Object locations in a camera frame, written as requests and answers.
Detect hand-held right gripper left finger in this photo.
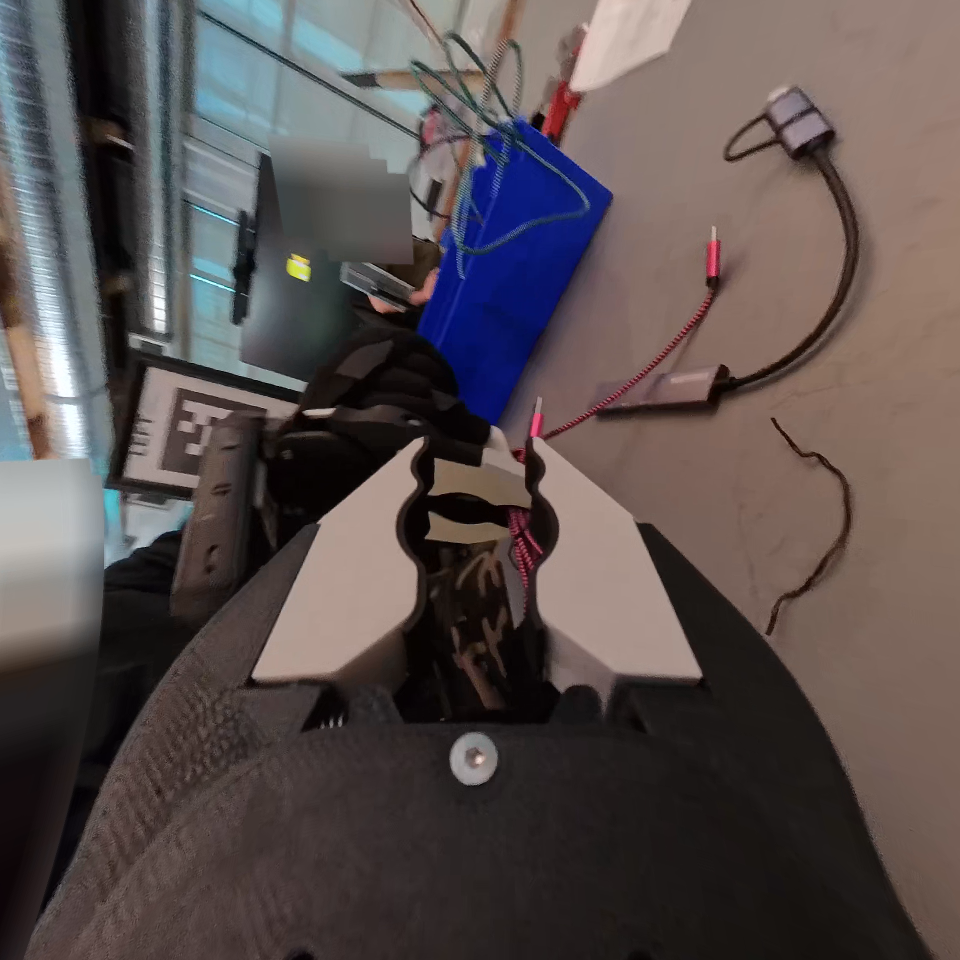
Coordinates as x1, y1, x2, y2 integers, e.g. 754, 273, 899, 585
251, 437, 432, 687

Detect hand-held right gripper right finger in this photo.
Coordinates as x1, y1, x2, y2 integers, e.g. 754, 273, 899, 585
523, 437, 705, 687

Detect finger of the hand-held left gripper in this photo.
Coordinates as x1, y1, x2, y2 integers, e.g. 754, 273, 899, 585
429, 457, 531, 507
426, 513, 513, 544

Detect blue divided plastic bin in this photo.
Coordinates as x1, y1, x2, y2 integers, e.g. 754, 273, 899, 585
416, 116, 614, 425

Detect grey usb hub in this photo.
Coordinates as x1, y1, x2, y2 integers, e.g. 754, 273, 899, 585
596, 146, 860, 415

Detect pink braided usb-c cable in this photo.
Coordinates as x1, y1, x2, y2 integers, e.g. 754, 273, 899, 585
510, 225, 723, 624

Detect grey usb plug adapter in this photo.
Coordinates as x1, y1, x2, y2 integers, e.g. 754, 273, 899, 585
723, 84, 839, 162

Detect person's left hand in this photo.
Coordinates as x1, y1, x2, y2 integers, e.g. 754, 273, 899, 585
302, 328, 492, 450

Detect camouflage trousers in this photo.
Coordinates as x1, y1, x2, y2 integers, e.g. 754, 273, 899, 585
423, 543, 530, 710

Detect black framed marker sign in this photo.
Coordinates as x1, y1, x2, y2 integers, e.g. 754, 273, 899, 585
107, 354, 303, 502

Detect black monitor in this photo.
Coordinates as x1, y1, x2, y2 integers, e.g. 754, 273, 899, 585
240, 150, 376, 376

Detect black webcam bar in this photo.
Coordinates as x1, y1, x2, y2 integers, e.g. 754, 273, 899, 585
230, 210, 260, 327

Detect black thread scrap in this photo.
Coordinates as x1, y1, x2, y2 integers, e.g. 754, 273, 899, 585
765, 418, 852, 635

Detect red black tool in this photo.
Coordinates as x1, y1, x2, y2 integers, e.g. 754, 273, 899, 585
538, 75, 585, 142

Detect printed paper sheet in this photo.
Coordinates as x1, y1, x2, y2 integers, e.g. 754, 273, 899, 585
568, 0, 693, 93

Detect silver air duct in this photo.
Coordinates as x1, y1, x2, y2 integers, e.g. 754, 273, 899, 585
0, 0, 114, 451

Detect teal braided cable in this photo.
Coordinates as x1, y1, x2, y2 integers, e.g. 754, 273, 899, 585
411, 33, 594, 279

